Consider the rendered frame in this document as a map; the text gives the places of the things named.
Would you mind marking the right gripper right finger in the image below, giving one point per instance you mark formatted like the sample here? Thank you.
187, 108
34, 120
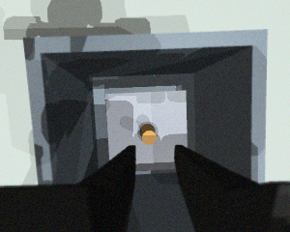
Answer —
220, 200

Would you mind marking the light grey plate with hole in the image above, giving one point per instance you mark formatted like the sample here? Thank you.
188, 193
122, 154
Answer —
166, 111

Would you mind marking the brown cylindrical peg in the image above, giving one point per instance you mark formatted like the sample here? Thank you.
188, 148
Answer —
148, 135

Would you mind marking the dark grey open box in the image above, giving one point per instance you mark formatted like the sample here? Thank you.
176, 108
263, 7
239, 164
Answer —
224, 74

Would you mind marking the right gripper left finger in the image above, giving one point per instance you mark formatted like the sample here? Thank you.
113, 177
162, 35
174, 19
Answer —
103, 207

